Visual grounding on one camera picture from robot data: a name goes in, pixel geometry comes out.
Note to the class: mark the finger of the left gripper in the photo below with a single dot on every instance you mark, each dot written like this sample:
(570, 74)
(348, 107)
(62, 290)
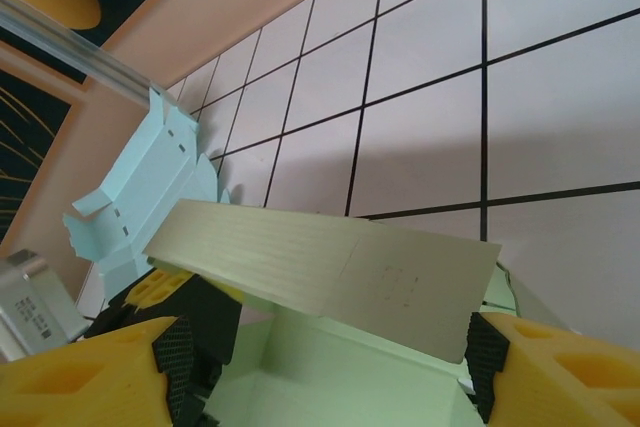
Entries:
(234, 294)
(155, 287)

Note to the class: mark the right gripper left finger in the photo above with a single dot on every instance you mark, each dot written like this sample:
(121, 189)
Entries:
(75, 387)

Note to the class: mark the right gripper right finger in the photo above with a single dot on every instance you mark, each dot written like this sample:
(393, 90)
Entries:
(560, 387)

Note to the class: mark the green paper box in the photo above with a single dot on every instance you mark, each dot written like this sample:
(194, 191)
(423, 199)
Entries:
(300, 257)

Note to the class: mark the light blue paper box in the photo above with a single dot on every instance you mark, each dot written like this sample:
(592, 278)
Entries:
(150, 182)

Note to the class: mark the aluminium corner post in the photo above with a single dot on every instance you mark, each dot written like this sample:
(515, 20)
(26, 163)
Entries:
(60, 42)

